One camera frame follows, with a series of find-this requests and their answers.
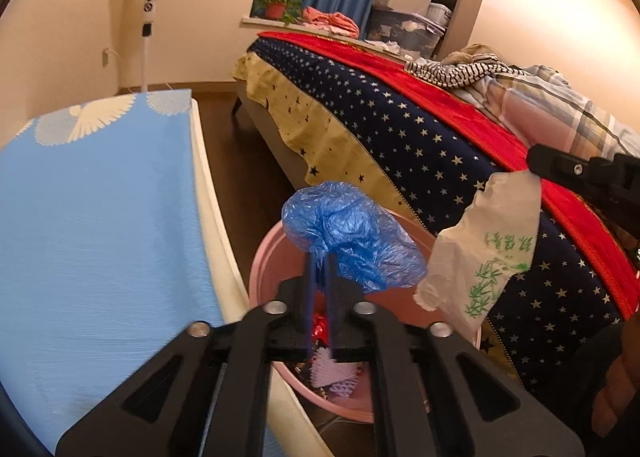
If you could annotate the blue plastic bag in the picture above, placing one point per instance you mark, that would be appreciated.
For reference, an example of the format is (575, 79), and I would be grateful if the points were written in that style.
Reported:
(350, 232)

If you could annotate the pink trash bin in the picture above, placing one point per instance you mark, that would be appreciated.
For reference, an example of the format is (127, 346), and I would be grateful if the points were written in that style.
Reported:
(265, 272)

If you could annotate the striped garment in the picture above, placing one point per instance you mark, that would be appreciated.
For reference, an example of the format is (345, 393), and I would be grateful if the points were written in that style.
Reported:
(450, 72)

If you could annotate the bed with star-print cover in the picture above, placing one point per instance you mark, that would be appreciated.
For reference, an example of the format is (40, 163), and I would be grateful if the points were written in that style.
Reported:
(400, 137)

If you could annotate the beige plush toy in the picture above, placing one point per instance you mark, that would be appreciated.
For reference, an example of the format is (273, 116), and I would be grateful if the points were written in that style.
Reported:
(470, 54)

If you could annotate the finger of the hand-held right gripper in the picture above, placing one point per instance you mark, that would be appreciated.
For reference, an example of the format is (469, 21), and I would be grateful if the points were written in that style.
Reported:
(565, 164)
(620, 199)

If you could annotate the potted green plant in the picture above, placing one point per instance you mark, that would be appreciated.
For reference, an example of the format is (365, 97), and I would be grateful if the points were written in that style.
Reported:
(275, 9)

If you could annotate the red plastic bag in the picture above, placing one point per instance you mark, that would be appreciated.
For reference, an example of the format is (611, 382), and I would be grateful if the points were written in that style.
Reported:
(320, 327)

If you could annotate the small white storage box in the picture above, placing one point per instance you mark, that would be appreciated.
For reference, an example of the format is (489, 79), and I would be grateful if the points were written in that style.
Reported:
(440, 14)

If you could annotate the pink folded clothes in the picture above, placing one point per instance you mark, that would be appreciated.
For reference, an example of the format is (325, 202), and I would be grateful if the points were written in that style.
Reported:
(330, 19)

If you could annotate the red fleece blanket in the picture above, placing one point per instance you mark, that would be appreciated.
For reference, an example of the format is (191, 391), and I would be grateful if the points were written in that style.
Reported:
(450, 104)

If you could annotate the person's right hand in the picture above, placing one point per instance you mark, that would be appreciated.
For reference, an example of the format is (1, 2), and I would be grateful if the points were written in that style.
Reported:
(615, 397)

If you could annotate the plaid quilt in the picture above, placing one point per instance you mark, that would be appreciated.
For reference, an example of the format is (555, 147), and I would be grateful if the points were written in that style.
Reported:
(550, 107)

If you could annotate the white windowsill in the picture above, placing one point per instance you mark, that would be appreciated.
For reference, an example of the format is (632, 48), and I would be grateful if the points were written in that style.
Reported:
(255, 22)

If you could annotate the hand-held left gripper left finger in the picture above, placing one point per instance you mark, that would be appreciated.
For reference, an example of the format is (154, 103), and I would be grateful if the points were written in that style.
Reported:
(310, 302)

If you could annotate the white folded cloth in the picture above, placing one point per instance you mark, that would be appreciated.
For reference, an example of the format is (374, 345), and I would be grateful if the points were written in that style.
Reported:
(390, 48)

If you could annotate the white paper bag green print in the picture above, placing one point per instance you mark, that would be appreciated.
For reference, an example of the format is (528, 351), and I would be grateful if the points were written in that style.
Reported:
(480, 247)

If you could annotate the clear storage box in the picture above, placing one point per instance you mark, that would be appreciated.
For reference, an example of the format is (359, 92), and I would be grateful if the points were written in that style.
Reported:
(400, 32)

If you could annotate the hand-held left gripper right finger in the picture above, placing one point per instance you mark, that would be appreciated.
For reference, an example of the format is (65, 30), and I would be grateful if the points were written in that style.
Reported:
(334, 302)

